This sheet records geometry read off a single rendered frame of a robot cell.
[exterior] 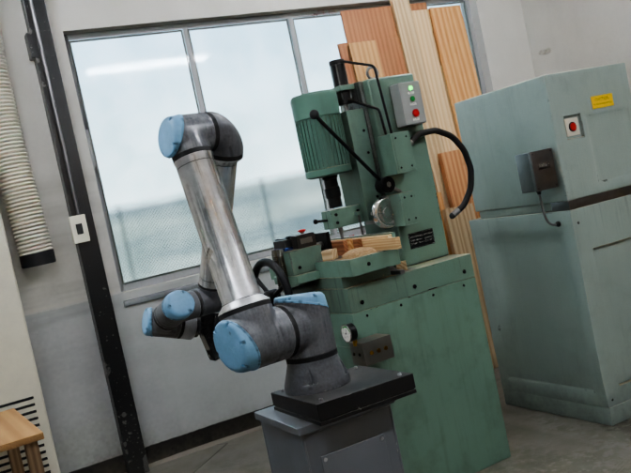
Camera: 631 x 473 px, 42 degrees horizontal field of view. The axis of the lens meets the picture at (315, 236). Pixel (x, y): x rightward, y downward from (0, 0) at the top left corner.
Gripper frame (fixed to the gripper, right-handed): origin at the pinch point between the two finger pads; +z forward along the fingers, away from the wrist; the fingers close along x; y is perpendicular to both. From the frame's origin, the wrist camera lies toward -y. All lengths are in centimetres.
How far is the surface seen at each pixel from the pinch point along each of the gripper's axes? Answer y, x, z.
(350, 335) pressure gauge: 4.2, -23.3, 26.7
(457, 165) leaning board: 107, 104, 170
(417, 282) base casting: 26, -16, 58
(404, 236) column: 43, -5, 58
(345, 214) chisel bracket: 49, 2, 36
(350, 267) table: 26.8, -21.4, 25.4
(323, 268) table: 26.9, -3.7, 25.3
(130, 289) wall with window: 17, 146, 4
